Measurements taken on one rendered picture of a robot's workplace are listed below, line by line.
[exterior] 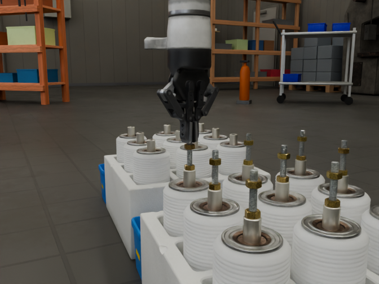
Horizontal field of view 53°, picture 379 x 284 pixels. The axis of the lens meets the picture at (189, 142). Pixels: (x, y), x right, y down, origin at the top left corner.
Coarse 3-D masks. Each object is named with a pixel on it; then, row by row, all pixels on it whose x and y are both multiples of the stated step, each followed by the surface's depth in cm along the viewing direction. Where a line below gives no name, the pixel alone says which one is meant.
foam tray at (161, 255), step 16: (144, 224) 71; (160, 224) 69; (144, 240) 72; (160, 240) 63; (176, 240) 63; (144, 256) 73; (160, 256) 60; (176, 256) 57; (144, 272) 74; (160, 272) 61; (176, 272) 53; (192, 272) 53; (208, 272) 53; (368, 272) 53
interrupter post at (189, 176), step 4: (184, 172) 68; (188, 172) 67; (192, 172) 68; (184, 176) 68; (188, 176) 68; (192, 176) 68; (184, 180) 68; (188, 180) 68; (192, 180) 68; (184, 184) 68; (188, 184) 68; (192, 184) 68
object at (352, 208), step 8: (312, 192) 67; (312, 200) 66; (320, 200) 64; (344, 200) 62; (352, 200) 62; (360, 200) 62; (368, 200) 63; (312, 208) 66; (320, 208) 64; (344, 208) 61; (352, 208) 61; (360, 208) 62; (368, 208) 63; (344, 216) 62; (352, 216) 62; (360, 216) 62
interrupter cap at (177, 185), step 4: (172, 180) 71; (176, 180) 71; (180, 180) 71; (196, 180) 71; (200, 180) 71; (204, 180) 71; (172, 184) 69; (176, 184) 69; (180, 184) 70; (196, 184) 70; (200, 184) 69; (204, 184) 68; (208, 184) 68; (172, 188) 67; (176, 188) 66; (180, 188) 66; (184, 188) 66; (188, 188) 66; (192, 188) 66; (196, 188) 66; (200, 188) 66; (204, 188) 66
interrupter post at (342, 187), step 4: (344, 176) 64; (348, 176) 65; (340, 180) 64; (344, 180) 64; (348, 180) 65; (340, 184) 65; (344, 184) 64; (340, 188) 65; (344, 188) 65; (340, 192) 65; (344, 192) 65
